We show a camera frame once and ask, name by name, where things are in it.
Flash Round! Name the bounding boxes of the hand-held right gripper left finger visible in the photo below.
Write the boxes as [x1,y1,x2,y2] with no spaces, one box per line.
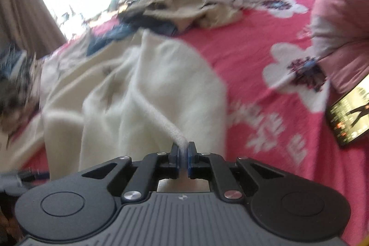
[82,142,181,204]

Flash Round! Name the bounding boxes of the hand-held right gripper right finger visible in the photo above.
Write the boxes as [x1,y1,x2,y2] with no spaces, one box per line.
[187,142,285,202]

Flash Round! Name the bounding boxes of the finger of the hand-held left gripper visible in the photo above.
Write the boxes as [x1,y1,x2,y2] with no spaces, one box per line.
[17,168,50,183]

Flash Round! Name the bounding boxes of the cream knitted sweater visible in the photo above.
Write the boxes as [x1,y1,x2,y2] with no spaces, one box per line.
[40,29,229,192]

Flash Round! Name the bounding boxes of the stack of folded clothes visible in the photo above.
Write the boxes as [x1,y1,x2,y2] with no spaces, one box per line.
[0,43,41,133]

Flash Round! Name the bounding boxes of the dark garment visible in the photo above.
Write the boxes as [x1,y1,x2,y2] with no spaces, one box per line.
[118,8,180,37]

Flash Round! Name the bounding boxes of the blue garment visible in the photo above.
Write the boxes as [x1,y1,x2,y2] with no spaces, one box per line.
[86,24,139,57]

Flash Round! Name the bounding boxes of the khaki pants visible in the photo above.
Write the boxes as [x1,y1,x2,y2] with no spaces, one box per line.
[126,0,243,31]

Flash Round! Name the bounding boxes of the pink floral blanket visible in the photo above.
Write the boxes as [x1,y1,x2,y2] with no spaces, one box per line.
[0,0,369,246]

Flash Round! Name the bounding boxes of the smartphone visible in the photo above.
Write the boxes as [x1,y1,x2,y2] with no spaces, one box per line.
[326,87,369,149]

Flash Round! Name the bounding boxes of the brown curtain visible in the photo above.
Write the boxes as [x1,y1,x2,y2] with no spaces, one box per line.
[0,0,67,54]

